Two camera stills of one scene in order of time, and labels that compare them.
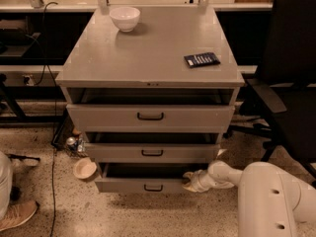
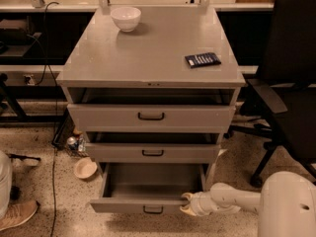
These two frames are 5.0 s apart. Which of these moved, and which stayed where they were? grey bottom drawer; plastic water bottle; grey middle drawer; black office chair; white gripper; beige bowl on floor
Moved: grey bottom drawer; white gripper
Stayed: plastic water bottle; beige bowl on floor; black office chair; grey middle drawer
